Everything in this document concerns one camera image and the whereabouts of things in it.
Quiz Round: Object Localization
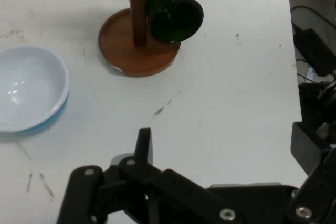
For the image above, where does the brown wooden mug tree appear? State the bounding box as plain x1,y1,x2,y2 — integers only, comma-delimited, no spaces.
85,0,182,78

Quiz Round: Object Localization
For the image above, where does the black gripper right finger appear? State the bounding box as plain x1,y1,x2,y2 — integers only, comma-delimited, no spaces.
285,121,336,224

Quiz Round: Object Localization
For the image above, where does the black power adapter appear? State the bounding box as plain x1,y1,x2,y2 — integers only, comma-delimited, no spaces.
291,23,336,77

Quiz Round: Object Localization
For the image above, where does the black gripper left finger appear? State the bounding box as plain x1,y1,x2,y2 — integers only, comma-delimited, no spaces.
56,127,244,224

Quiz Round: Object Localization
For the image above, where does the black power cable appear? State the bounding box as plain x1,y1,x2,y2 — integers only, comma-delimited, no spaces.
290,5,336,29

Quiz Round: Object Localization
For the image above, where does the black cable bundle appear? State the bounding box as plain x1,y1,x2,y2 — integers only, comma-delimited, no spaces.
298,76,336,141

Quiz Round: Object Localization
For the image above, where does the dark green ceramic mug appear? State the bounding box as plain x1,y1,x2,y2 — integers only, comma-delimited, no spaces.
144,0,204,44

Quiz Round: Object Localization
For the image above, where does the white bowl with blue outside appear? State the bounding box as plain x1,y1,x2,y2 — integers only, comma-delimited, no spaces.
0,45,70,133

